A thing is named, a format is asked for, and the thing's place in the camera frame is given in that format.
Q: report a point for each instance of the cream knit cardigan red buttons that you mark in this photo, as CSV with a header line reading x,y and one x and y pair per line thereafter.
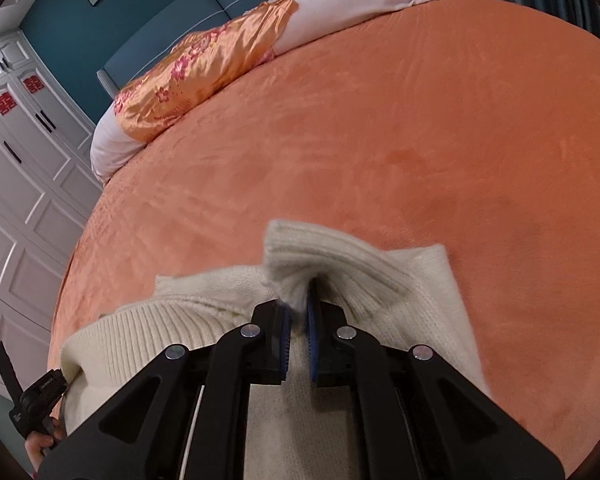
x,y
420,285

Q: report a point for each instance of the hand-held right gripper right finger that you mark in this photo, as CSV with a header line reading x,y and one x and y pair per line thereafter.
x,y
311,345

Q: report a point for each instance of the orange plush blanket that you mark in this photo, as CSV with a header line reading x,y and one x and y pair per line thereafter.
x,y
380,135

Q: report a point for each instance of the white panelled wardrobe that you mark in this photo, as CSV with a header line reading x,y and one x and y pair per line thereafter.
x,y
25,185

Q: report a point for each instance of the blue padded headboard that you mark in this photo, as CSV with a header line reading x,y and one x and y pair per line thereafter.
x,y
180,25

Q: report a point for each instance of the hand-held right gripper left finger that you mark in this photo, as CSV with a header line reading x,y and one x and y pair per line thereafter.
x,y
281,350

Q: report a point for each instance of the orange floral satin pillow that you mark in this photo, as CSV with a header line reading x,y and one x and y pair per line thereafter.
x,y
200,70

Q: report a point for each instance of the person's left hand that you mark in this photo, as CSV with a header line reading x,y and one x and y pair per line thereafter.
x,y
40,445

